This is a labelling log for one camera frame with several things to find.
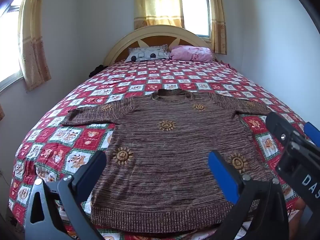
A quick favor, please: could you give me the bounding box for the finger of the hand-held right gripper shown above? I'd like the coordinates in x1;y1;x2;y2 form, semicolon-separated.
303;122;320;147
265;112;302;144

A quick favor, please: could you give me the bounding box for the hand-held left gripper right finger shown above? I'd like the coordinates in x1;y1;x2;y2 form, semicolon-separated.
208;151;289;240

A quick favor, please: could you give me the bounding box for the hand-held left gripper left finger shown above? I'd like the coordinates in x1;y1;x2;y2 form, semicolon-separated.
25;151;107;240

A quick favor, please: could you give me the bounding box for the brown knitted sun-pattern sweater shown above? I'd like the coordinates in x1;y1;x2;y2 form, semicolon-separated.
62;89;278;234

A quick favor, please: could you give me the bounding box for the red checkered printed bedspread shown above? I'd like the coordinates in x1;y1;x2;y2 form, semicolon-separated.
9;59;320;240

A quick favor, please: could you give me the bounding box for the black cloth beside bed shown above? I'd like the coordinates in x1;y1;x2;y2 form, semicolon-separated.
89;64;108;78

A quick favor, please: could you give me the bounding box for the pink pillow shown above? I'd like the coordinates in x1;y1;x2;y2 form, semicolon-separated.
169;45;214;62

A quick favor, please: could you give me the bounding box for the white black patterned pillow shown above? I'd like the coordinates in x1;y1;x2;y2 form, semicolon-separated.
124;44;171;63

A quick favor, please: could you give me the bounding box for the yellow patterned side curtain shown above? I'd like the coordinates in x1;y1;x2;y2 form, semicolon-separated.
18;0;52;92

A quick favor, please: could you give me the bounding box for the window behind headboard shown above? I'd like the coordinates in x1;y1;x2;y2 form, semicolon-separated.
180;0;211;39

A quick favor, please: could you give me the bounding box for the cream wooden bed headboard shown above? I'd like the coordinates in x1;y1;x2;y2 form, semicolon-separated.
103;24;213;65

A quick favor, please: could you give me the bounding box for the wide yellow window curtain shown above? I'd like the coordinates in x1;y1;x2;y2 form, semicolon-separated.
132;0;186;30

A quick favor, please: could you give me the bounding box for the side wall window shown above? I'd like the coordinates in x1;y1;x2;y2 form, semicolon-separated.
0;0;25;90

